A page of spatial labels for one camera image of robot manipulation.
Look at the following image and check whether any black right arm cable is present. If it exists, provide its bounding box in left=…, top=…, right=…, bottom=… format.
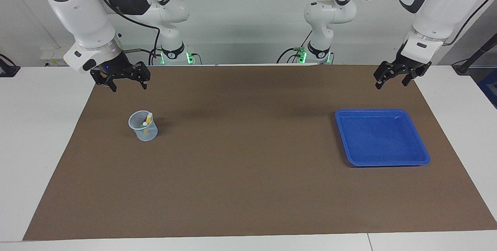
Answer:
left=98, top=0, right=162, bottom=64

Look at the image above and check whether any blue box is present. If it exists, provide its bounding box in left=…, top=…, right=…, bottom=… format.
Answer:
left=478, top=69, right=497, bottom=108

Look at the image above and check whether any black stand pole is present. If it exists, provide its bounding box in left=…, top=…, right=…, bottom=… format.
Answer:
left=452, top=34, right=497, bottom=75

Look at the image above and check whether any yellow highlighter pen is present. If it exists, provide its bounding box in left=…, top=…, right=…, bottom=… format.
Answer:
left=142, top=113, right=153, bottom=136

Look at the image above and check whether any black base cable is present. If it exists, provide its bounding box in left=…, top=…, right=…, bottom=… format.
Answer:
left=276, top=30, right=313, bottom=64

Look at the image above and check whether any black clamp mount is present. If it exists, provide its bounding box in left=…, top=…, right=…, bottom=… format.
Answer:
left=0, top=54, right=21, bottom=78

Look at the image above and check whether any blue plastic tray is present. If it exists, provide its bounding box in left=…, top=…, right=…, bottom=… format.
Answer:
left=335, top=108, right=431, bottom=167

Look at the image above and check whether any translucent plastic pen cup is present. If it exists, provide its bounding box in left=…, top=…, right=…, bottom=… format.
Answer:
left=128, top=110, right=158, bottom=142

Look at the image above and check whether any brown table mat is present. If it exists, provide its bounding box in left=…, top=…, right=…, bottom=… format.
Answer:
left=23, top=64, right=497, bottom=241

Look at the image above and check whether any white wall socket box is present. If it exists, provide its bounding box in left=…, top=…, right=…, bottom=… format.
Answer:
left=41, top=50, right=73, bottom=68

